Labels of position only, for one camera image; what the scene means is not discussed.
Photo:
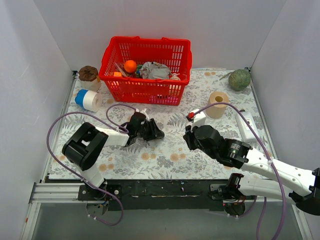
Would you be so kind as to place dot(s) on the green melon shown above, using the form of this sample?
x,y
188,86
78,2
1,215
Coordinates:
x,y
238,79

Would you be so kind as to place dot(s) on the blue white tape roll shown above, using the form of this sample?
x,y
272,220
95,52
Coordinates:
x,y
89,100

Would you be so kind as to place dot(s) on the beige tape roll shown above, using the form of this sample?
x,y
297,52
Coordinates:
x,y
217,111

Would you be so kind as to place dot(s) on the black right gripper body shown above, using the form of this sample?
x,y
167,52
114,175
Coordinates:
x,y
191,138

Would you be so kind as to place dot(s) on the small orange box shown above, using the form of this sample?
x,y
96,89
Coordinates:
x,y
117,74

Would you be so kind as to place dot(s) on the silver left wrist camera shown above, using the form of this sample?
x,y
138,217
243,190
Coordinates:
x,y
144,112

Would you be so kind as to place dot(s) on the crumpled silver foil bag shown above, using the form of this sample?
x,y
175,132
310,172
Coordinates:
x,y
153,70

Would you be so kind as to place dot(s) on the floral patterned table mat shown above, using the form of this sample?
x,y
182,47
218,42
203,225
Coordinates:
x,y
167,158

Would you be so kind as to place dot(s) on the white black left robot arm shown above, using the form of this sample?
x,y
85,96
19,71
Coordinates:
x,y
85,145

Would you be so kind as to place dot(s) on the white plastic bottle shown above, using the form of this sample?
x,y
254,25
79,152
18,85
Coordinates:
x,y
245,132

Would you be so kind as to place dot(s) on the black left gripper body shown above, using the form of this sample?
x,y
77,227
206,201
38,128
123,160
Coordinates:
x,y
149,128

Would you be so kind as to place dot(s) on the orange fruit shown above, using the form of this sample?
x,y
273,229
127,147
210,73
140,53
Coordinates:
x,y
130,66

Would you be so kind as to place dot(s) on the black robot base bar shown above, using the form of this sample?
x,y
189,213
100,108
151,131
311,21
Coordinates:
x,y
166,194

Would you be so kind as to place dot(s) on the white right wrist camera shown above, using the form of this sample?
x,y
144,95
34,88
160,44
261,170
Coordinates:
x,y
196,119

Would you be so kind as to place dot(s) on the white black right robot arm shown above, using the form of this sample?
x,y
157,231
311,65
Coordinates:
x,y
297,186

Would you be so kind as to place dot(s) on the red plastic shopping basket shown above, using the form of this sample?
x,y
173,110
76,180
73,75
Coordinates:
x,y
132,88

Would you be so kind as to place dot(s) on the cream plush toy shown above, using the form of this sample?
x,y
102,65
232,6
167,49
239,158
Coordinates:
x,y
175,77

